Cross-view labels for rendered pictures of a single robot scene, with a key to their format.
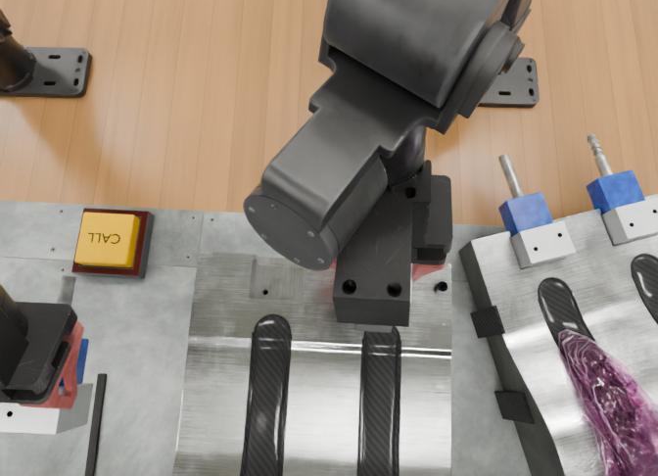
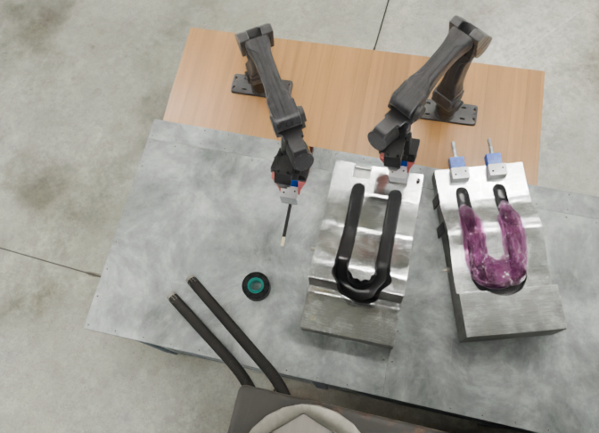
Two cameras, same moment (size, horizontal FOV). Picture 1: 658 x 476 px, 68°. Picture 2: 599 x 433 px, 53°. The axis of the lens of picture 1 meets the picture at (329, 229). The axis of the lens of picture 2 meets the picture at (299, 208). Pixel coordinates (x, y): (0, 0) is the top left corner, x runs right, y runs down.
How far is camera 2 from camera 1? 129 cm
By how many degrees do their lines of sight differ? 8
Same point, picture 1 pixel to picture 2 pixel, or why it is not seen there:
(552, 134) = (480, 137)
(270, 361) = (356, 198)
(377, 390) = (391, 211)
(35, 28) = not seen: hidden behind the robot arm
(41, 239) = (270, 152)
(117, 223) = not seen: hidden behind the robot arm
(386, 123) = (399, 120)
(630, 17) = (525, 93)
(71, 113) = not seen: hidden behind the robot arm
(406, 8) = (404, 101)
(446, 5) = (411, 102)
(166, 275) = (316, 172)
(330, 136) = (388, 121)
